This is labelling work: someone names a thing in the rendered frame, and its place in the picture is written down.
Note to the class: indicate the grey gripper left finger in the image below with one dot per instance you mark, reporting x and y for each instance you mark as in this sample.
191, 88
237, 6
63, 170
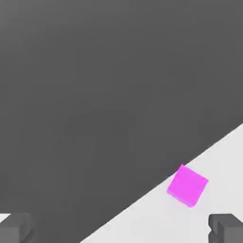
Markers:
13, 229

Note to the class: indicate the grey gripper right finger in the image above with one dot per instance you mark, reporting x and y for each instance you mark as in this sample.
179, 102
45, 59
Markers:
227, 229

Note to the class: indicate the small magenta cube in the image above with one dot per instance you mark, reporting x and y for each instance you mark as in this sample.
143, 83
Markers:
187, 186

